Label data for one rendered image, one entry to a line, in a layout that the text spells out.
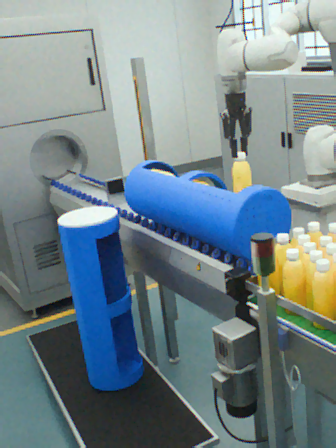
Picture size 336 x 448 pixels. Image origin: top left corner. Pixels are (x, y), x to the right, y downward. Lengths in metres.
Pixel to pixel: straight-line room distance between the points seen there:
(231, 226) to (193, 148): 5.79
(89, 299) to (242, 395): 1.03
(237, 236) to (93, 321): 1.01
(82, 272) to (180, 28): 5.38
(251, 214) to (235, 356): 0.52
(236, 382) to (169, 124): 5.90
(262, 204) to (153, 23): 5.60
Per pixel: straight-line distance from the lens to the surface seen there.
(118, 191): 3.11
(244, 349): 1.83
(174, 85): 7.53
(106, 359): 2.80
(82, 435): 2.68
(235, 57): 1.95
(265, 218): 2.04
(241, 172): 2.04
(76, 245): 2.56
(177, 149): 7.61
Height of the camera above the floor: 1.77
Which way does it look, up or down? 19 degrees down
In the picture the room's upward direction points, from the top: 6 degrees counter-clockwise
